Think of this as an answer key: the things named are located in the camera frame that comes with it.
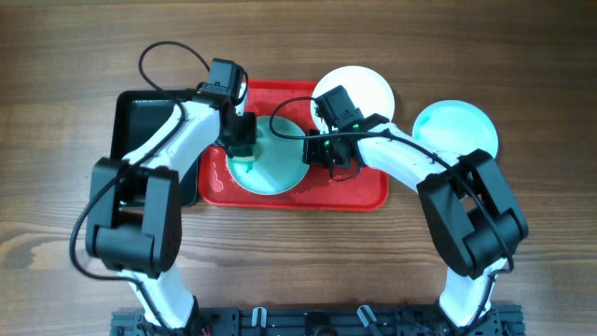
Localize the green yellow sponge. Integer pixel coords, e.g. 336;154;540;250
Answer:
229;146;256;163

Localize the plate with green stain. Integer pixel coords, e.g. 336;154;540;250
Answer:
227;117;309;196
411;100;499;159

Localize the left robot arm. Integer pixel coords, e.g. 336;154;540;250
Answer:
74;90;257;335

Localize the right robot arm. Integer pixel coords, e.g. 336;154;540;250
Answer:
303;114;529;330

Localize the red tray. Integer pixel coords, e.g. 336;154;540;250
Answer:
198;79;389;211

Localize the clean white plate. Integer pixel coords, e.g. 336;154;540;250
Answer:
312;65;396;122

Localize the black tray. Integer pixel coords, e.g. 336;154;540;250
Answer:
110;91;201;207

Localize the black mounting rail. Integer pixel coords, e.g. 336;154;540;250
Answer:
109;302;526;336

